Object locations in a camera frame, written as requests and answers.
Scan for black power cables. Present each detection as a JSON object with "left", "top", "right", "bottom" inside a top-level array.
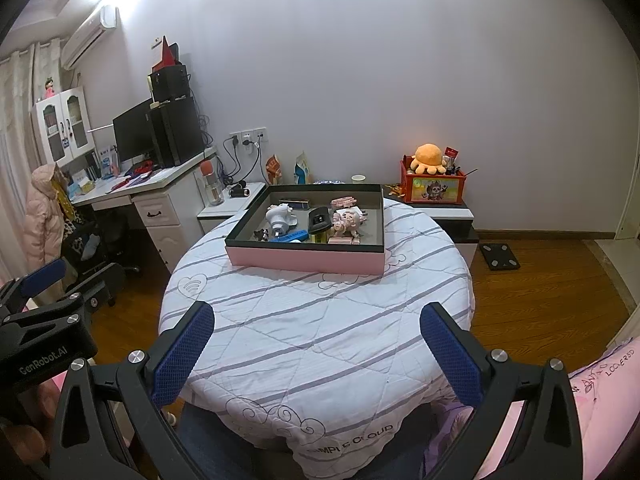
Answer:
[{"left": 192, "top": 75, "right": 266, "bottom": 186}]

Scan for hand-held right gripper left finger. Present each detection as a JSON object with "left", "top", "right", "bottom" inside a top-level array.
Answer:
[{"left": 49, "top": 301, "right": 216, "bottom": 480}]

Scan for red toy box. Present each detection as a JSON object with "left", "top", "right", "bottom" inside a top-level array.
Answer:
[{"left": 399, "top": 159, "right": 467, "bottom": 206}]

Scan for white desk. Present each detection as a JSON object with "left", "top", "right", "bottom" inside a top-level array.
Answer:
[{"left": 70, "top": 147, "right": 219, "bottom": 277}]

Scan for pink printed bedding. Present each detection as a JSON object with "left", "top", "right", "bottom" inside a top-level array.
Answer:
[{"left": 425, "top": 337, "right": 640, "bottom": 480}]

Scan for person's left hand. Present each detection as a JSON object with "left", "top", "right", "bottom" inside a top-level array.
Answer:
[{"left": 0, "top": 422, "right": 47, "bottom": 480}]

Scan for yellow patterned scarf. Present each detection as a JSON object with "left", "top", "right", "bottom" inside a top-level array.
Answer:
[{"left": 52, "top": 169, "right": 76, "bottom": 221}]

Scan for pink padded jacket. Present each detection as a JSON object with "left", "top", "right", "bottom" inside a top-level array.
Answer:
[{"left": 24, "top": 163, "right": 66, "bottom": 274}]

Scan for white bedside cabinet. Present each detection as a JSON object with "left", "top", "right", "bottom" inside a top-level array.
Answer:
[{"left": 197, "top": 182, "right": 266, "bottom": 234}]

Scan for black bathroom scale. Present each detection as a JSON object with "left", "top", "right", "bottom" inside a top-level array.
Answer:
[{"left": 478, "top": 243, "right": 521, "bottom": 271}]

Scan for blue white bag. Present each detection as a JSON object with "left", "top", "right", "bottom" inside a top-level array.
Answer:
[{"left": 293, "top": 150, "right": 314, "bottom": 185}]

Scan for white wall outlet strip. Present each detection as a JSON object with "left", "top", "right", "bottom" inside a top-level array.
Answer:
[{"left": 229, "top": 129, "right": 269, "bottom": 145}]

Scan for orange octopus plush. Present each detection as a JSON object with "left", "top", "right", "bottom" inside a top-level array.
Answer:
[{"left": 410, "top": 143, "right": 448, "bottom": 176}]

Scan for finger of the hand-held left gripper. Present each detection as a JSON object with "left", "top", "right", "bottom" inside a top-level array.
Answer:
[
  {"left": 65, "top": 262, "right": 126, "bottom": 314},
  {"left": 0, "top": 259, "right": 67, "bottom": 316}
]

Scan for black computer monitor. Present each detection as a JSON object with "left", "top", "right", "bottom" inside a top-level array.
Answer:
[{"left": 112, "top": 99, "right": 156, "bottom": 164}]

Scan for white air conditioner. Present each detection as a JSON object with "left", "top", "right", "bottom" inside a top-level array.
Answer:
[{"left": 59, "top": 4, "right": 119, "bottom": 71}]

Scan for black computer tower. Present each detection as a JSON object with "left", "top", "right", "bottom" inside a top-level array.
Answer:
[{"left": 149, "top": 94, "right": 207, "bottom": 169}]

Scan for white glass-door cabinet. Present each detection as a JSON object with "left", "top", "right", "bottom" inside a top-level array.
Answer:
[{"left": 32, "top": 87, "right": 94, "bottom": 166}]

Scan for black office chair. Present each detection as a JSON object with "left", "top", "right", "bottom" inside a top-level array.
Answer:
[{"left": 62, "top": 209, "right": 142, "bottom": 307}]

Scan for pink pig toy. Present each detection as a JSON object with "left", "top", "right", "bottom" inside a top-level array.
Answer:
[{"left": 332, "top": 209, "right": 366, "bottom": 239}]

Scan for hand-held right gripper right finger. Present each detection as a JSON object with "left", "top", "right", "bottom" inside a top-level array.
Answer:
[{"left": 419, "top": 302, "right": 584, "bottom": 480}]

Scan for red paper items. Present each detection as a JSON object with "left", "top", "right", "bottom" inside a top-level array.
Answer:
[{"left": 151, "top": 35, "right": 180, "bottom": 71}]

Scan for pink box with black rim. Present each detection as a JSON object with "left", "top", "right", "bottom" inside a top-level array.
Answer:
[{"left": 224, "top": 183, "right": 385, "bottom": 276}]

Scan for clear bottle with orange lid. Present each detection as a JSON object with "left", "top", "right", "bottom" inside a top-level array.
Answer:
[{"left": 199, "top": 161, "right": 225, "bottom": 206}]

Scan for pale curtain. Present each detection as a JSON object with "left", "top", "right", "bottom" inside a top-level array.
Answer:
[{"left": 0, "top": 42, "right": 64, "bottom": 282}]

